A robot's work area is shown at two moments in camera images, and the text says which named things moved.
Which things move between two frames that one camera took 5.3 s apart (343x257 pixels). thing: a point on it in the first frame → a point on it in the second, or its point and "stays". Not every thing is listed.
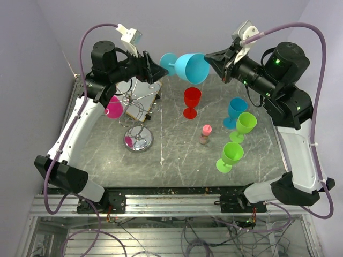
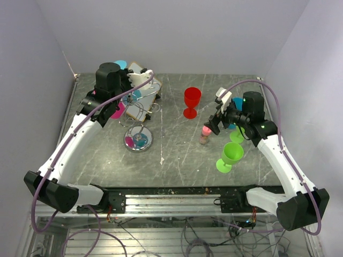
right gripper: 218,60 → 214,121
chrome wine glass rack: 137,137 stays
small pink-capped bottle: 206,130 stays
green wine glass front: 232,152 stays
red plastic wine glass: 192,96 stays
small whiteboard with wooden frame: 137,96 stays
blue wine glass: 192,67 → 131,98
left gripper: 149,70 → 124,74
